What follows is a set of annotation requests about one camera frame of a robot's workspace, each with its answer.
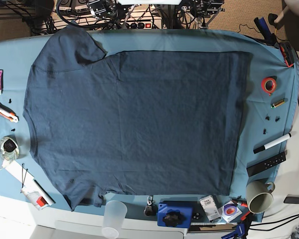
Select red tape roll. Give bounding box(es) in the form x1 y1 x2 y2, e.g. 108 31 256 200
261 77 277 96

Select black remote control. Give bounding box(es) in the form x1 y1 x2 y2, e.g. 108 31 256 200
246 151 286 177

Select black white marker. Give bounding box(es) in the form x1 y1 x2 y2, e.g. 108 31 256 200
253 133 292 154

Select blue box with knob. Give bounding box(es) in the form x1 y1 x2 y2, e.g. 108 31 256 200
157 201 193 229

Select dark blue T-shirt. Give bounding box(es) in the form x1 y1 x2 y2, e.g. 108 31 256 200
23 26 252 209

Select black key fob with chain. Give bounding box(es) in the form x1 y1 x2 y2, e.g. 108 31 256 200
144 195 157 217

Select purple orange disc packet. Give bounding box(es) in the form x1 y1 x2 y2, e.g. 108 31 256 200
218 201 242 223

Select white barcode package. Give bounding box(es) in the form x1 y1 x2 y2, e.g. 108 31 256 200
199 195 221 223

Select black small device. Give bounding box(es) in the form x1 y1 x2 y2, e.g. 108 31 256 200
284 195 299 204

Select light blue table cloth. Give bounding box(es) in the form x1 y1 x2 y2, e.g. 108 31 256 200
0 30 299 220

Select translucent plastic cup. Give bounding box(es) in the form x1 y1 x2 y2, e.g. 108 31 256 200
101 200 128 239

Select grey green mug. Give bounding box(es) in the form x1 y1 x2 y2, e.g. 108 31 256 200
246 181 276 214

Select orange black tool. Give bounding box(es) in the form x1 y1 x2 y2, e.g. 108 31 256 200
280 41 295 68

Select white red tube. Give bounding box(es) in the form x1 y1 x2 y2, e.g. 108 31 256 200
21 187 48 210

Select clear tape roll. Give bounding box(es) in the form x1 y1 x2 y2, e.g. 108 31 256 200
0 136 19 161

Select blue clamp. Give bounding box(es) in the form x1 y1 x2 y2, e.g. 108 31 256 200
221 220 252 239

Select white power strip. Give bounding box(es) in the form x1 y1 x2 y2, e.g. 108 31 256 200
74 14 165 31

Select white paper strip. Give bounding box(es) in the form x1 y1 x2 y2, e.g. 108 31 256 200
6 161 55 206

